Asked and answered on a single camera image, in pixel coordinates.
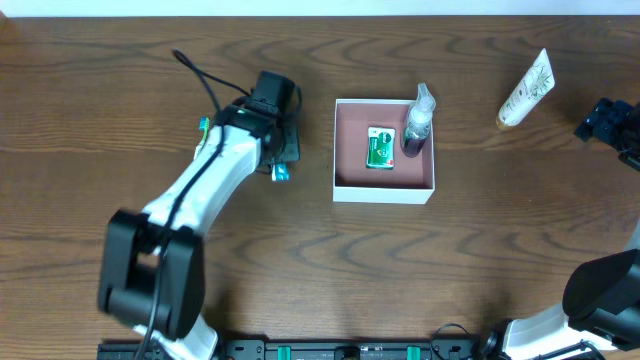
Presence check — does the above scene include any teal white toothpaste tube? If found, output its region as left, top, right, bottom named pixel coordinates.
left=271, top=163, right=290, bottom=182

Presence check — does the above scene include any cream lotion tube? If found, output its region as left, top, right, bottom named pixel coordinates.
left=496, top=48, right=555, bottom=128

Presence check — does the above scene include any green white toothbrush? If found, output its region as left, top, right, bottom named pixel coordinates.
left=194, top=117, right=211, bottom=158

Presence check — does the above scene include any green soap bar pack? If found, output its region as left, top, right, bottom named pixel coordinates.
left=366, top=127, right=396, bottom=170

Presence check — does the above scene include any clear spray bottle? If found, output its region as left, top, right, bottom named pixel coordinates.
left=401, top=83, right=436, bottom=158

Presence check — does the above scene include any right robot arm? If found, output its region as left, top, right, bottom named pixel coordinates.
left=484, top=98, right=639, bottom=359

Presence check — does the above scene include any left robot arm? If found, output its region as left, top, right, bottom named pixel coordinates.
left=97, top=104, right=300, bottom=359

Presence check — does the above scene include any white box pink interior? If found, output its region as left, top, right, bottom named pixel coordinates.
left=333, top=99, right=436, bottom=205

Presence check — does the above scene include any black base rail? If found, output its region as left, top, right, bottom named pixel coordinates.
left=97, top=324, right=501, bottom=360

